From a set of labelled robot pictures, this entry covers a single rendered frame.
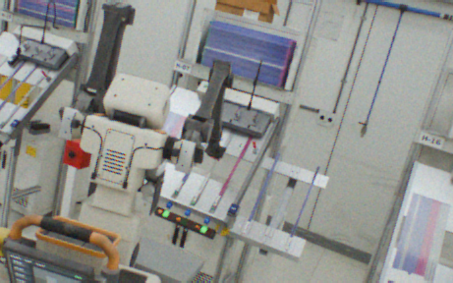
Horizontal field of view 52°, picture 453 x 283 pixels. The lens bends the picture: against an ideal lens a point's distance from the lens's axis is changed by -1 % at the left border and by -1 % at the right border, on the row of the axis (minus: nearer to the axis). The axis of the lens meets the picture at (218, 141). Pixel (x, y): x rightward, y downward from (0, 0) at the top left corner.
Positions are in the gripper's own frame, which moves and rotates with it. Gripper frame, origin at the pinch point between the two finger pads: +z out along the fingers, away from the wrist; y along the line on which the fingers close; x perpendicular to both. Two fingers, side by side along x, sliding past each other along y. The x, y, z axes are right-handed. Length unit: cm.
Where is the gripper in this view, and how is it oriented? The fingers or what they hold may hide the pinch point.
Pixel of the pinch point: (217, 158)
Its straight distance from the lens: 253.8
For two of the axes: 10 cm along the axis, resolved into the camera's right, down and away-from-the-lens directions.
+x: -4.3, 7.7, -4.7
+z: 1.1, 5.6, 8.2
